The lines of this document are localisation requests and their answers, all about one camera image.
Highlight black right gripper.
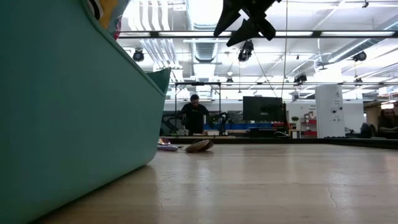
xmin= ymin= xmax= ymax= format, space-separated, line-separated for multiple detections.
xmin=213 ymin=0 xmax=282 ymax=48

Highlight clear plastic-wrapped packet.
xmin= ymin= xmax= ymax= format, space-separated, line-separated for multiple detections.
xmin=108 ymin=0 xmax=131 ymax=41

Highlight clear yellow-edged snack packet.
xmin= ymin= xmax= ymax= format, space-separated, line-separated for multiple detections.
xmin=88 ymin=0 xmax=121 ymax=30

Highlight lilac handled spoon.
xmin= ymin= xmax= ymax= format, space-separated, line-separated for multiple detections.
xmin=157 ymin=144 xmax=180 ymax=152

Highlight overhead light bar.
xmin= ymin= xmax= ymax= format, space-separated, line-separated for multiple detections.
xmin=118 ymin=30 xmax=398 ymax=40

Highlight black monitor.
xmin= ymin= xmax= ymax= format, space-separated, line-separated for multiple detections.
xmin=242 ymin=96 xmax=287 ymax=123

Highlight blue storage bin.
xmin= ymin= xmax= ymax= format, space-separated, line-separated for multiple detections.
xmin=203 ymin=123 xmax=274 ymax=131

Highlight person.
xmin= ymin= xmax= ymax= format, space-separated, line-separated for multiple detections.
xmin=377 ymin=108 xmax=398 ymax=139
xmin=180 ymin=94 xmax=211 ymax=136

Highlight red shelf unit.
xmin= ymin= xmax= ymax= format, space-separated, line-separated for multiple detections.
xmin=300 ymin=111 xmax=318 ymax=138

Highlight white pillar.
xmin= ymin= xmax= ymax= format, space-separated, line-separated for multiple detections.
xmin=315 ymin=85 xmax=346 ymax=139

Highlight teal plastic bin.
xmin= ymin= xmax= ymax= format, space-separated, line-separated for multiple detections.
xmin=0 ymin=0 xmax=172 ymax=224

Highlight wide silver round duct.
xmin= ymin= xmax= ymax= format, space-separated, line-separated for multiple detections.
xmin=185 ymin=0 xmax=229 ymax=31

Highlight silver ventilation duct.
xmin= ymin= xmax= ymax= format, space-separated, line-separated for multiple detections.
xmin=326 ymin=14 xmax=398 ymax=63

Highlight black aluminium table frame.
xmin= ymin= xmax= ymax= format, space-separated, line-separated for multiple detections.
xmin=161 ymin=136 xmax=398 ymax=150

